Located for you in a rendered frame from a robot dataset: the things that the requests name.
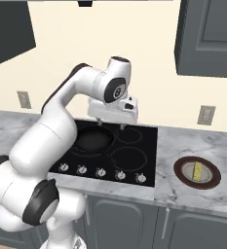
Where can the black frying pan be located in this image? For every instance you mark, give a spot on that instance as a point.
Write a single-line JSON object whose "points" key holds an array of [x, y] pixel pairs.
{"points": [[94, 139]]}

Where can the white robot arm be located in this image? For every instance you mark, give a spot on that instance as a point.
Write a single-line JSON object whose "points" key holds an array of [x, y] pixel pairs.
{"points": [[46, 142]]}

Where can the black hob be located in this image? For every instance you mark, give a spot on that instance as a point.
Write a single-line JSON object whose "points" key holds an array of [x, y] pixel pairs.
{"points": [[131, 155]]}

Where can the yellow butter stick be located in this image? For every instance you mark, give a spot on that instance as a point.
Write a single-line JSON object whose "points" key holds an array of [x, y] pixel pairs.
{"points": [[198, 171]]}

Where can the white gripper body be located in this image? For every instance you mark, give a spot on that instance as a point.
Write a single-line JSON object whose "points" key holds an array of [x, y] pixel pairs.
{"points": [[111, 112]]}

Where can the grey wall cupboard door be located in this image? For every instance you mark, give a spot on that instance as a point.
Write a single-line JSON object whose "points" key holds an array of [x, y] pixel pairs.
{"points": [[212, 35]]}

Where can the grey base cupboard door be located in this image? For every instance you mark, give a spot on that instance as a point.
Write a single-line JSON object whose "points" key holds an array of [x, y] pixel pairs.
{"points": [[11, 230], [199, 231], [118, 223]]}

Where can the silver hob knob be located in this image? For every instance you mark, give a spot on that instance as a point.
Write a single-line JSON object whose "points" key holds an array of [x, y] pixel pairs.
{"points": [[120, 175], [82, 169], [63, 167], [140, 177], [101, 172]]}

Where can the grey wall cupboard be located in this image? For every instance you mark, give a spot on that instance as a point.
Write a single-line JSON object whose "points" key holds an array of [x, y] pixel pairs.
{"points": [[7, 29]]}

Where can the grey wall socket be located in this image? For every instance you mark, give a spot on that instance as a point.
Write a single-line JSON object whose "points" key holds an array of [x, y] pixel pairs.
{"points": [[206, 115], [24, 99]]}

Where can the brown plate with pale centre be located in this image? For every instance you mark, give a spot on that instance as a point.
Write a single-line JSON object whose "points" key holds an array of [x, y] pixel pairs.
{"points": [[197, 172]]}

